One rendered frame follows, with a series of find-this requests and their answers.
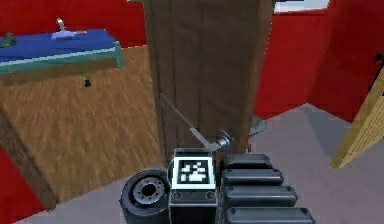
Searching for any grey door handle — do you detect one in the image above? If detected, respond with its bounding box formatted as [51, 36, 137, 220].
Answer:
[248, 115, 268, 137]
[159, 93, 235, 153]

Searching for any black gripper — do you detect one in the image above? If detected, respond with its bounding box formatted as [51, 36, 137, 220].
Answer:
[119, 168, 172, 224]

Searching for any small green object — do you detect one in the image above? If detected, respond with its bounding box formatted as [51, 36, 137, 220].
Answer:
[0, 32, 18, 48]

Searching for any wooden cabinet with blue top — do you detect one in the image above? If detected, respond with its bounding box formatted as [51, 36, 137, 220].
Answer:
[0, 28, 165, 212]

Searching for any dark brown wooden door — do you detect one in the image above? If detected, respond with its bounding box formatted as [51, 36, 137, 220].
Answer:
[142, 0, 275, 165]

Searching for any white window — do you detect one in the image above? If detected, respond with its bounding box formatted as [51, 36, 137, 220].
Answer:
[273, 0, 331, 15]

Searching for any grey white tap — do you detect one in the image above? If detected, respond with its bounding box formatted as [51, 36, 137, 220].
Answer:
[50, 17, 88, 40]

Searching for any yellow wooden door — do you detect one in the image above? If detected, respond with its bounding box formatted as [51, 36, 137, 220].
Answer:
[329, 65, 384, 170]

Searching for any small green black knob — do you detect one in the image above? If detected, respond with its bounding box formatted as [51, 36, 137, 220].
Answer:
[81, 73, 92, 89]

